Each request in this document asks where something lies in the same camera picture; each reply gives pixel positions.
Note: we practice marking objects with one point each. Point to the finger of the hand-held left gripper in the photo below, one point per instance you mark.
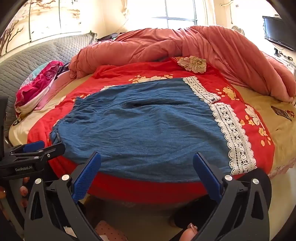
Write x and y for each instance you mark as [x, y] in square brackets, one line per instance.
[50, 151]
[33, 146]

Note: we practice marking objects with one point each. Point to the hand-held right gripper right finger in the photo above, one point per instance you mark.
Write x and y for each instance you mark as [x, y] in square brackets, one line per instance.
[208, 173]

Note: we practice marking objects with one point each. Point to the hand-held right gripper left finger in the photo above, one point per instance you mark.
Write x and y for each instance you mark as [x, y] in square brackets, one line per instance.
[86, 173]

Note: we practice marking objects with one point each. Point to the blue pants with white lace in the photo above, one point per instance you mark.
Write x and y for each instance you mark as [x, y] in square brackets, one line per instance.
[143, 129]

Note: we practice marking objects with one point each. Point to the person's left hand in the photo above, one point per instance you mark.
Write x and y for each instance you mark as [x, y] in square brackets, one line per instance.
[23, 191]

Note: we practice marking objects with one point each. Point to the person's right hand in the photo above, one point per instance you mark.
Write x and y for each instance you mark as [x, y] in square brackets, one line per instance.
[187, 233]

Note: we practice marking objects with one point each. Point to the pale pink pillow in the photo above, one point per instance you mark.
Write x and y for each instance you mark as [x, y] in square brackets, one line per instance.
[57, 90]

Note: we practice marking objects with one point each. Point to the pink dotted cloth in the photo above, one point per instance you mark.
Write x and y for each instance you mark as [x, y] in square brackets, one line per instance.
[111, 231]

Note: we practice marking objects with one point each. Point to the colourful floral pillow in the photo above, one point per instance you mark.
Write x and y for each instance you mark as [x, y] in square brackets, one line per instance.
[39, 81]

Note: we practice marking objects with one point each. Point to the grey quilted headboard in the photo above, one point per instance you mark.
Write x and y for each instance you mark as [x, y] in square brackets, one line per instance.
[46, 53]

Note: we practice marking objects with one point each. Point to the dark flat packet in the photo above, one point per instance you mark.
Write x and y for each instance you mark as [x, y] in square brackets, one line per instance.
[281, 112]

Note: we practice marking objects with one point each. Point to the red floral blanket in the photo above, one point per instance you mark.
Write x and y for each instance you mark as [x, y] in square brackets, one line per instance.
[161, 67]

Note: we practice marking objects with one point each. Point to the pink quilt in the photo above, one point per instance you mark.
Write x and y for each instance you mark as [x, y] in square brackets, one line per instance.
[219, 51]

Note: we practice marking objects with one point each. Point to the dark clothes pile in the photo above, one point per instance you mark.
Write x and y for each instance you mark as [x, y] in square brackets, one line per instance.
[109, 37]

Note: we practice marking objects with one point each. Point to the window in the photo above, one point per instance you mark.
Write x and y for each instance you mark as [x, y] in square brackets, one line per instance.
[180, 11]

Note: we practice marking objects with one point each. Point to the blossom branch wall panel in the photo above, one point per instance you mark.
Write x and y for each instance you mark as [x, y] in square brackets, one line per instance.
[46, 18]

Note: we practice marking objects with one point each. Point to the black wall television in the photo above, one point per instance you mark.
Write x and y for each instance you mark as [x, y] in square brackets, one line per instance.
[279, 31]

